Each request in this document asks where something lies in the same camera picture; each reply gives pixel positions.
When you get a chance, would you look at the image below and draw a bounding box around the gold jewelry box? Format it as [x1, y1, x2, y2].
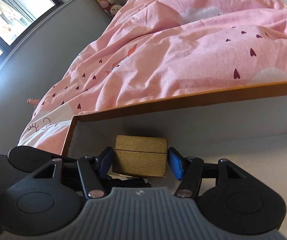
[112, 135, 168, 178]

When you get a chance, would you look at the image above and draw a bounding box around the orange cardboard storage box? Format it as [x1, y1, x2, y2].
[62, 81, 287, 237]

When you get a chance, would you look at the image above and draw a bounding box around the pink heart-print duvet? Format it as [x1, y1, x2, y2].
[19, 0, 287, 154]

